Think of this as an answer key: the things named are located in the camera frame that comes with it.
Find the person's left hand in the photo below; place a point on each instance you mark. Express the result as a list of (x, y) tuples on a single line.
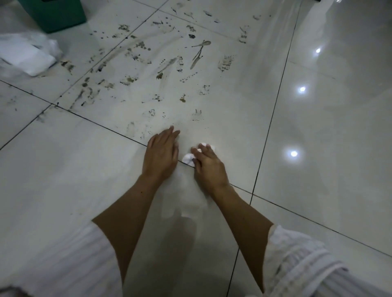
[(160, 156)]

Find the person's right hand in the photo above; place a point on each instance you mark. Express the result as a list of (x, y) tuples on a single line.
[(209, 169)]

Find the person's left fingers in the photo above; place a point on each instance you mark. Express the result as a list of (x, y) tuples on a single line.
[(169, 134)]

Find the person's right thumb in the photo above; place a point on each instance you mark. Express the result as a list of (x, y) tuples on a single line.
[(196, 153)]

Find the white tissue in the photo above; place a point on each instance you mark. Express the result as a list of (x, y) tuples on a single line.
[(187, 158)]

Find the person's right forearm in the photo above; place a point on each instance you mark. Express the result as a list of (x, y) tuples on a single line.
[(242, 226)]

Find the person's left forearm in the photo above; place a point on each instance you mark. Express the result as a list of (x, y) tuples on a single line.
[(130, 220)]

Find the white ribbed sleeve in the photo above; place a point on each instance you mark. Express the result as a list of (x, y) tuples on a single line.
[(67, 263), (306, 269)]

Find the white tissue pack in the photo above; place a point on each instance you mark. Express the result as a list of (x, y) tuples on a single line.
[(27, 58)]

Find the green plastic bin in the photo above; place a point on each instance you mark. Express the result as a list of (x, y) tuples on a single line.
[(59, 15)]

